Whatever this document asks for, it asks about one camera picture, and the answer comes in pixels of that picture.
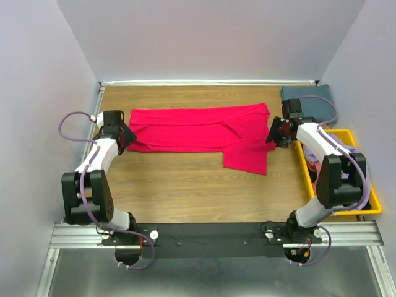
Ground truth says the red t shirt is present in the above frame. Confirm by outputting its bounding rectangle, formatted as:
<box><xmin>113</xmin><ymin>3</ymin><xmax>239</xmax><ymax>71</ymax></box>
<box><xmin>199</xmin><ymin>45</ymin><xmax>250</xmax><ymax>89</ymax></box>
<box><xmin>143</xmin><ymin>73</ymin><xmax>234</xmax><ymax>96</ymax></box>
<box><xmin>127</xmin><ymin>103</ymin><xmax>275</xmax><ymax>175</ymax></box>

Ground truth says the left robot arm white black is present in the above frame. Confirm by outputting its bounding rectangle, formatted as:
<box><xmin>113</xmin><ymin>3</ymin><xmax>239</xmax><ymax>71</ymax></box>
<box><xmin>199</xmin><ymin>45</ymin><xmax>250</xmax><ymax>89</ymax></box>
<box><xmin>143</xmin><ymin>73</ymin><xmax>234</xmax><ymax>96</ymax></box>
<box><xmin>61</xmin><ymin>123</ymin><xmax>137</xmax><ymax>244</ymax></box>

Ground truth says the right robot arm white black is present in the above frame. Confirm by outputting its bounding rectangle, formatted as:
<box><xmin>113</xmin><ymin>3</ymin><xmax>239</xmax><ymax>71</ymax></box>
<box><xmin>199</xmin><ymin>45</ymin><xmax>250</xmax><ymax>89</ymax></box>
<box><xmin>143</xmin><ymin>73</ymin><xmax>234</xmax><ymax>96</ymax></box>
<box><xmin>267</xmin><ymin>116</ymin><xmax>371</xmax><ymax>243</ymax></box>

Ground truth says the lavender t shirt in bin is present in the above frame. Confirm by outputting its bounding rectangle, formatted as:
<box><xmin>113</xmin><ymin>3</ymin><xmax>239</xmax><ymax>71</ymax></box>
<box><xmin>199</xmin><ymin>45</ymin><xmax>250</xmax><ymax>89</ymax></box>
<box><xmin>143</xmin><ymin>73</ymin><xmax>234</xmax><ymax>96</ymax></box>
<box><xmin>301</xmin><ymin>129</ymin><xmax>359</xmax><ymax>198</ymax></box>

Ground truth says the folded grey-blue t shirt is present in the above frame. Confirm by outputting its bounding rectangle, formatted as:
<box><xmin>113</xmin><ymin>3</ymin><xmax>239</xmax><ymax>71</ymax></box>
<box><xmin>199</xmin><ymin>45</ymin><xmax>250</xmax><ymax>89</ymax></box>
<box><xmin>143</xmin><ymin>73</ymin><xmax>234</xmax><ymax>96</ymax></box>
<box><xmin>280</xmin><ymin>85</ymin><xmax>337</xmax><ymax>123</ymax></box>

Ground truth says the pink garment in bin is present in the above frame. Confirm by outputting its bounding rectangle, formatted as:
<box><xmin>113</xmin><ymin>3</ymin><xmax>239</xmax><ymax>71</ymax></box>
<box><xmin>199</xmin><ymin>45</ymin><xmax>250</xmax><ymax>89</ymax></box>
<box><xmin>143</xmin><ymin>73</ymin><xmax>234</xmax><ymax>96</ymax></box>
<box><xmin>307</xmin><ymin>161</ymin><xmax>321</xmax><ymax>192</ymax></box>

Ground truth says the yellow plastic bin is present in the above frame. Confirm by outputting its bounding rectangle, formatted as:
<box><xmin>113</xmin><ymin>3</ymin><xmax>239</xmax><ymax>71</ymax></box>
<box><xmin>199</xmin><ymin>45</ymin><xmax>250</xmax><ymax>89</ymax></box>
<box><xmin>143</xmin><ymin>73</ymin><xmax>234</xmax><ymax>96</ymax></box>
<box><xmin>293</xmin><ymin>129</ymin><xmax>382</xmax><ymax>216</ymax></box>

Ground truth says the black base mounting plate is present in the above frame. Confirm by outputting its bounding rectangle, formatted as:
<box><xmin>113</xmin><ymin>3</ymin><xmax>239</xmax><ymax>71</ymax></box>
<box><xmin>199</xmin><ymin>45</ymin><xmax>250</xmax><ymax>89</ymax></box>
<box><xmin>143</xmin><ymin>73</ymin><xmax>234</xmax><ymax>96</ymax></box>
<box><xmin>101</xmin><ymin>221</ymin><xmax>322</xmax><ymax>260</ymax></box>

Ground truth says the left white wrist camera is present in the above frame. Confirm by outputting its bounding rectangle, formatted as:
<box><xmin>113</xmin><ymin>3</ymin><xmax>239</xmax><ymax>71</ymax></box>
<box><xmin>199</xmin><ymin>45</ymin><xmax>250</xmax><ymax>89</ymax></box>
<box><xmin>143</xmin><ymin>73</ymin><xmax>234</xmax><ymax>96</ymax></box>
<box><xmin>89</xmin><ymin>112</ymin><xmax>104</xmax><ymax>128</ymax></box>

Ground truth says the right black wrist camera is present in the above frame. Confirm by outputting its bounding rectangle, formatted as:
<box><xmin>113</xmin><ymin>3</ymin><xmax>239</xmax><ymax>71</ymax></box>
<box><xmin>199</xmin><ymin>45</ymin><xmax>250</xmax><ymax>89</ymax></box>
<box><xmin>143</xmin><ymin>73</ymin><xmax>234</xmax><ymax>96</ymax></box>
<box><xmin>282</xmin><ymin>98</ymin><xmax>304</xmax><ymax>119</ymax></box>

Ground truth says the aluminium left side rail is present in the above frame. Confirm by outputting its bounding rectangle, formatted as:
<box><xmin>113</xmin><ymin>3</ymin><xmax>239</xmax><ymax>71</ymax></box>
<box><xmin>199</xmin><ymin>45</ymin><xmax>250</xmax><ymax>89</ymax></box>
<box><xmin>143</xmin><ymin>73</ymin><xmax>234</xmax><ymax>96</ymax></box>
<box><xmin>63</xmin><ymin>86</ymin><xmax>106</xmax><ymax>224</ymax></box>

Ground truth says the aluminium rail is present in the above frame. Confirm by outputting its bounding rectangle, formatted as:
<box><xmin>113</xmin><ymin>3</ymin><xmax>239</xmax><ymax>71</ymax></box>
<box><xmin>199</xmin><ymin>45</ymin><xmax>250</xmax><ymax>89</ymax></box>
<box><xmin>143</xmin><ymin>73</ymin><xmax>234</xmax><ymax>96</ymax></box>
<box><xmin>49</xmin><ymin>221</ymin><xmax>384</xmax><ymax>249</ymax></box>
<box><xmin>63</xmin><ymin>86</ymin><xmax>106</xmax><ymax>224</ymax></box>

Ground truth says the aluminium front rail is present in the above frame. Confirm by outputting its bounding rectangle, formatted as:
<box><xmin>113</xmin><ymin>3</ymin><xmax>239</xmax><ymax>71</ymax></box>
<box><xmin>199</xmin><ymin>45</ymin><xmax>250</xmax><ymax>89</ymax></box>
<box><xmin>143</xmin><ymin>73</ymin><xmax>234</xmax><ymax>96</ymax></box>
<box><xmin>49</xmin><ymin>221</ymin><xmax>384</xmax><ymax>249</ymax></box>

